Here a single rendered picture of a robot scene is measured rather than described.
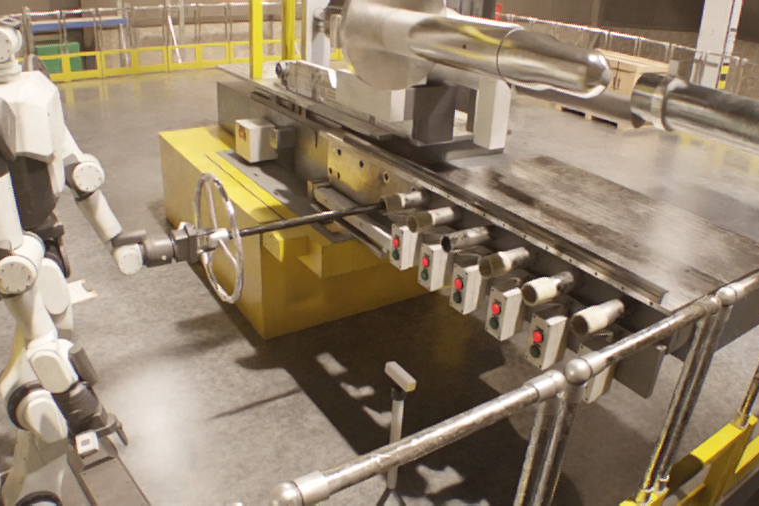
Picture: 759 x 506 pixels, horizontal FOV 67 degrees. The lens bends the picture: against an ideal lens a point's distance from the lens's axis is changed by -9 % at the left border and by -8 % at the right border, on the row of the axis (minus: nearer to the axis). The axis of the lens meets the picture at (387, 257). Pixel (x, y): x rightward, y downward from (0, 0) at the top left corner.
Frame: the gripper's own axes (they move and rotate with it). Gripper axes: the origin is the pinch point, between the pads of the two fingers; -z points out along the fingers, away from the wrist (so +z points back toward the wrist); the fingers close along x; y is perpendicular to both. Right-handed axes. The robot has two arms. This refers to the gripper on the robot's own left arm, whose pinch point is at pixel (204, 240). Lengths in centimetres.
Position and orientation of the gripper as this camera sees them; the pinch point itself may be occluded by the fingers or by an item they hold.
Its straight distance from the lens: 183.4
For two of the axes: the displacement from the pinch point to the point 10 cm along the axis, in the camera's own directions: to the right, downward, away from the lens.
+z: -8.3, 2.0, -5.2
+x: 1.3, -8.3, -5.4
